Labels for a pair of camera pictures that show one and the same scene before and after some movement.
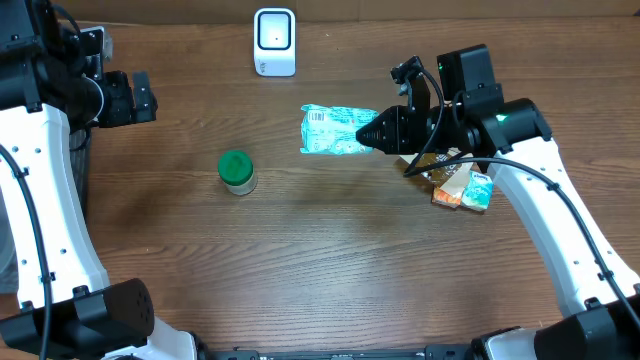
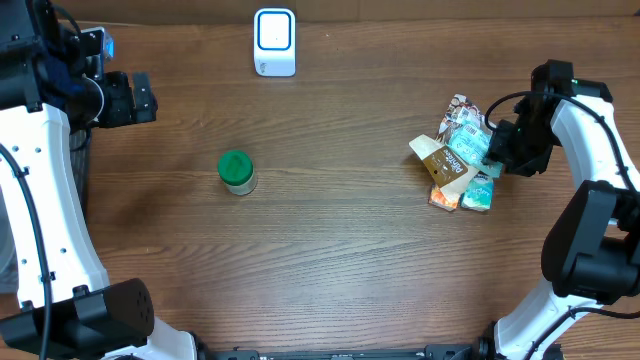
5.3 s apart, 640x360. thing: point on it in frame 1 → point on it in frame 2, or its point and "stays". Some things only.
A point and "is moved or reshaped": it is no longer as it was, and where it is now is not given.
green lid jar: x=236 y=172 stays
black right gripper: x=398 y=125 → x=500 y=151
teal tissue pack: x=479 y=192 stays
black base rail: x=428 y=353 stays
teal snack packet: x=333 y=130 is moved or reshaped
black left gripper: x=127 y=111 stays
